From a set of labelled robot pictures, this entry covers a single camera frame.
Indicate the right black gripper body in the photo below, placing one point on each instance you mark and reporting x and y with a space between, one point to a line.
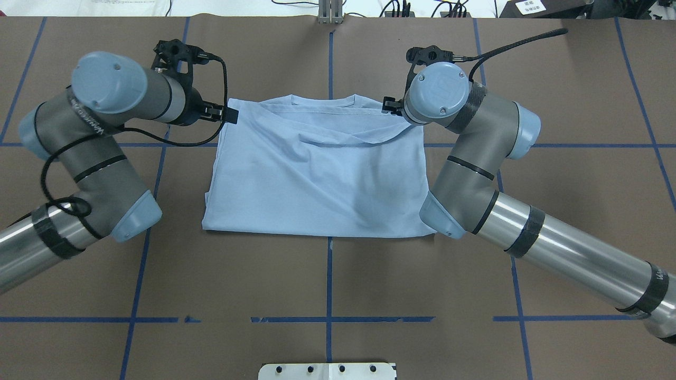
391 104

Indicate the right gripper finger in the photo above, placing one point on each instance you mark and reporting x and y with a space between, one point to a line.
386 104

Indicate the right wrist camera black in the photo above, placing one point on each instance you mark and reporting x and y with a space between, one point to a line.
425 56

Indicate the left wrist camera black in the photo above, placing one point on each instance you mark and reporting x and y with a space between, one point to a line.
177 59

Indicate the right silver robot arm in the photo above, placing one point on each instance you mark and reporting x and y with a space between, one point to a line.
465 197

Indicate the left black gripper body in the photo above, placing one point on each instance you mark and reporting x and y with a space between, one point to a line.
194 107

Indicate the aluminium frame post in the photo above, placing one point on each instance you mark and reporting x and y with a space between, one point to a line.
330 11

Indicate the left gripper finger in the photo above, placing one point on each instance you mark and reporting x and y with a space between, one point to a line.
213 112

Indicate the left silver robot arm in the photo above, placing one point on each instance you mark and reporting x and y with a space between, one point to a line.
92 190

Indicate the light blue t-shirt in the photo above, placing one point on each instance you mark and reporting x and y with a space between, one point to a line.
297 166

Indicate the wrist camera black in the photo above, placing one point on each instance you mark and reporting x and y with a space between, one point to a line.
425 56
177 59

